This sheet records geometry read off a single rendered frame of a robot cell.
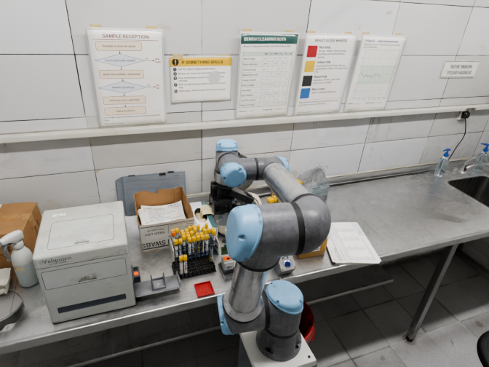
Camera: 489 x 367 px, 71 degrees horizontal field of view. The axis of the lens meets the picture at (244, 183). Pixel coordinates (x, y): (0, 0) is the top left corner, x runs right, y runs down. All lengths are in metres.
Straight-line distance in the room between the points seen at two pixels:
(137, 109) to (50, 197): 0.59
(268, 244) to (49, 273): 0.79
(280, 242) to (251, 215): 0.08
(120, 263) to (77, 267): 0.13
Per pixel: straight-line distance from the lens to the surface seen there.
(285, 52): 1.78
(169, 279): 1.43
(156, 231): 1.57
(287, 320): 1.11
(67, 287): 1.32
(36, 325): 1.46
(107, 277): 1.30
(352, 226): 1.88
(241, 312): 1.01
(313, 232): 0.73
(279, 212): 0.72
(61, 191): 1.84
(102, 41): 1.58
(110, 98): 1.64
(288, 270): 1.48
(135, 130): 1.66
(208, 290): 1.43
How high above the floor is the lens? 1.92
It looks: 29 degrees down
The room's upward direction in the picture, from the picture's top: 4 degrees clockwise
